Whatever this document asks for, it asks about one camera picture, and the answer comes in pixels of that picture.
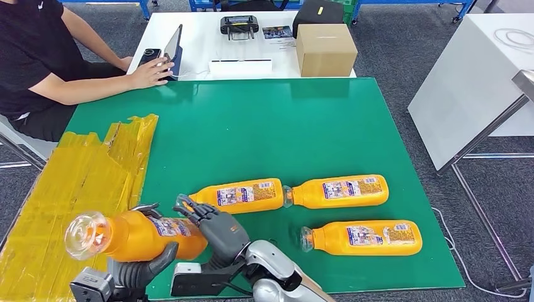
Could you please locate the black remote controller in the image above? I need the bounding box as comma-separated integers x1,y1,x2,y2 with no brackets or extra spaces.
220,15,260,42

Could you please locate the black phone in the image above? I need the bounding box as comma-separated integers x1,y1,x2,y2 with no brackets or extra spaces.
137,48,162,67

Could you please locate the yellow taped sheet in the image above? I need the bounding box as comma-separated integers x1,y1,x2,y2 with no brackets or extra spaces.
0,113,159,302

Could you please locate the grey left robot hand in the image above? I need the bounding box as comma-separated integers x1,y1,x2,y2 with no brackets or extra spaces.
131,203,180,281

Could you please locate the green plastic crate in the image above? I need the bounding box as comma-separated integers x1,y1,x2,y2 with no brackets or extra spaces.
343,0,359,26

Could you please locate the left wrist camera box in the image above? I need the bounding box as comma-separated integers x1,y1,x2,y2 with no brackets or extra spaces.
69,266,115,302

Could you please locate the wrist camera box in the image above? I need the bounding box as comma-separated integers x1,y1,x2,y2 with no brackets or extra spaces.
69,266,115,302
170,260,251,298

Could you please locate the printed leaflet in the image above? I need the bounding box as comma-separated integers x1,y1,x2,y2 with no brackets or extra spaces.
261,25,296,50

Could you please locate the tablet in blue case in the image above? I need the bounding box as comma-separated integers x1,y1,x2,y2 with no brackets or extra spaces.
160,24,185,81

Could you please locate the green work table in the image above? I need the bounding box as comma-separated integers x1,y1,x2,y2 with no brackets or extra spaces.
62,77,466,301

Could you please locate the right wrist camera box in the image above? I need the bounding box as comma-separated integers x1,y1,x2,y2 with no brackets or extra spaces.
170,260,251,298

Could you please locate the orange detergent bottle clear cap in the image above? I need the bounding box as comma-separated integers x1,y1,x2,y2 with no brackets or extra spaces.
175,177,285,215
299,220,423,257
64,210,208,262
282,174,390,210

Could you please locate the person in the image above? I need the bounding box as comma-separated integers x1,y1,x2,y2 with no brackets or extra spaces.
0,0,175,143

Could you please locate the person's right hand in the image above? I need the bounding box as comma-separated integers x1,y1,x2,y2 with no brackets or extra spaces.
129,57,175,91

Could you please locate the white desk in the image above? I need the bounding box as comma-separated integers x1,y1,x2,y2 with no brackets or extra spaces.
126,11,358,81

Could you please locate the long white box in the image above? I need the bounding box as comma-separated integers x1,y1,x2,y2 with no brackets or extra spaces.
208,59,274,77

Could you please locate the brown cardboard box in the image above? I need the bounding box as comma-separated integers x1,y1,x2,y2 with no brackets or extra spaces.
295,23,359,78

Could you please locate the white tilted table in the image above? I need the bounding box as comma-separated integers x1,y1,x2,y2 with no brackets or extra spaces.
407,13,534,172

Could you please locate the steel table frame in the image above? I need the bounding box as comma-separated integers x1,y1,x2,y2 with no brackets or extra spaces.
436,70,534,294

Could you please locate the long blue metal rack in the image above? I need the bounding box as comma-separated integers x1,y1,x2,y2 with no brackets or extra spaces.
188,0,477,24

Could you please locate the short blue metal rack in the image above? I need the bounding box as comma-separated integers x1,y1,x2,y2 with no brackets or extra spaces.
58,0,152,21

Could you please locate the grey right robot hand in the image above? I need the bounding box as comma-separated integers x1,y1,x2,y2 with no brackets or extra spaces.
173,202,251,259

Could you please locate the white chair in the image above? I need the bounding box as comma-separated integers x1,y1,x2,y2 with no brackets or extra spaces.
0,115,59,172

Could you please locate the coiled white cable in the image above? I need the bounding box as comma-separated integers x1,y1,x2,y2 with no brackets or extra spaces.
492,27,534,54

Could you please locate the black bag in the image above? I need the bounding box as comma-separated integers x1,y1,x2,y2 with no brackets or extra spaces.
292,0,345,40

